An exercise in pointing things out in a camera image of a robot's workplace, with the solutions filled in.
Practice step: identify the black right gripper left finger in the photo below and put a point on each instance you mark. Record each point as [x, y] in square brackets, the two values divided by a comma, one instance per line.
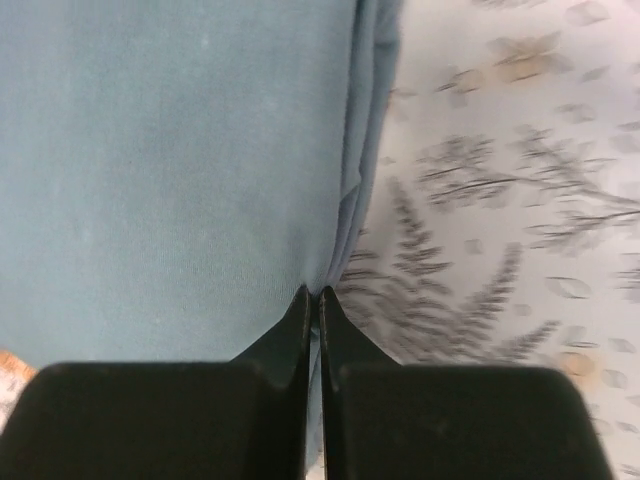
[241, 419]

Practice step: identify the floral patterned table cloth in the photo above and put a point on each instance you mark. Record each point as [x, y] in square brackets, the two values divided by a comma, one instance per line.
[503, 222]

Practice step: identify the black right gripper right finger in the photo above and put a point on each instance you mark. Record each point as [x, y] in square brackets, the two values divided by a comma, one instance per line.
[383, 420]

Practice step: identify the light blue t shirt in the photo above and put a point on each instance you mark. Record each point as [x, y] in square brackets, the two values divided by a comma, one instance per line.
[174, 172]

